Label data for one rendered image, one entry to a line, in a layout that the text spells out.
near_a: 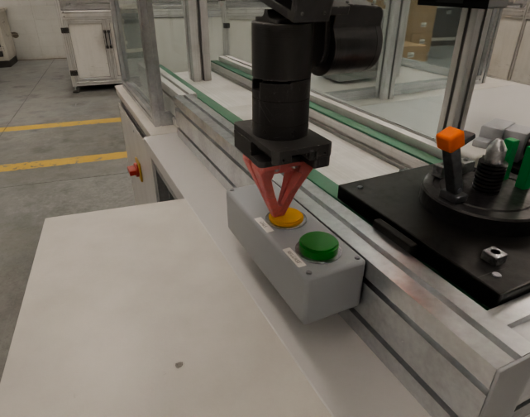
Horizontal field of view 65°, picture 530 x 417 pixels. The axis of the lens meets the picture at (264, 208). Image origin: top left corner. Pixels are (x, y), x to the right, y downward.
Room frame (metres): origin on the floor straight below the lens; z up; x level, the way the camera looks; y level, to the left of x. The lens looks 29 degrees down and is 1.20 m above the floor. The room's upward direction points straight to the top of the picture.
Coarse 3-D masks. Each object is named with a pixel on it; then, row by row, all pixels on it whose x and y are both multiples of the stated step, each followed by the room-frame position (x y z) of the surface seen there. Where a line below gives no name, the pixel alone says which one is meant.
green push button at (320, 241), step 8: (312, 232) 0.37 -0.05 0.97; (320, 232) 0.37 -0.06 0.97; (304, 240) 0.35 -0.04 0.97; (312, 240) 0.35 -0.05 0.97; (320, 240) 0.35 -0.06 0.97; (328, 240) 0.35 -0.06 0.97; (336, 240) 0.35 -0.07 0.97; (304, 248) 0.34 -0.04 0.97; (312, 248) 0.34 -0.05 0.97; (320, 248) 0.34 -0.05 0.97; (328, 248) 0.34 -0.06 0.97; (336, 248) 0.34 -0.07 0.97; (312, 256) 0.33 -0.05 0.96; (320, 256) 0.33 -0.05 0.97; (328, 256) 0.33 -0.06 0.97
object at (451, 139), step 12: (444, 132) 0.40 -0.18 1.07; (456, 132) 0.39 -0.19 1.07; (468, 132) 0.41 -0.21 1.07; (444, 144) 0.39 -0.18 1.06; (456, 144) 0.39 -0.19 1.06; (444, 156) 0.40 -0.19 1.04; (456, 156) 0.40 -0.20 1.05; (444, 168) 0.41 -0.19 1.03; (456, 168) 0.40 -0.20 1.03; (456, 180) 0.40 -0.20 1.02; (456, 192) 0.40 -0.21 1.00
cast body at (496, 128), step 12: (492, 120) 0.62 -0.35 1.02; (504, 120) 0.62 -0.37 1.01; (480, 132) 0.59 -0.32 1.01; (492, 132) 0.58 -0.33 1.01; (504, 132) 0.57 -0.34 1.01; (516, 132) 0.57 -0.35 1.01; (528, 132) 0.56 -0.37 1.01; (480, 144) 0.57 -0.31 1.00; (528, 144) 0.56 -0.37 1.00; (516, 156) 0.56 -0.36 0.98
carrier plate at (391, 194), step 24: (360, 192) 0.47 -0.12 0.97; (384, 192) 0.47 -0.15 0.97; (408, 192) 0.47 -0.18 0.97; (384, 216) 0.41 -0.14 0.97; (408, 216) 0.41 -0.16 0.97; (432, 216) 0.41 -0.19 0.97; (432, 240) 0.36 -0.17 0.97; (456, 240) 0.36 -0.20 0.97; (480, 240) 0.36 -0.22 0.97; (504, 240) 0.36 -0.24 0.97; (528, 240) 0.36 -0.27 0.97; (432, 264) 0.34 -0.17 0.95; (456, 264) 0.32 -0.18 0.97; (480, 264) 0.32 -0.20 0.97; (504, 264) 0.32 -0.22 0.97; (528, 264) 0.32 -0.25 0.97; (480, 288) 0.29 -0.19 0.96; (504, 288) 0.28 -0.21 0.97; (528, 288) 0.29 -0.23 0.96
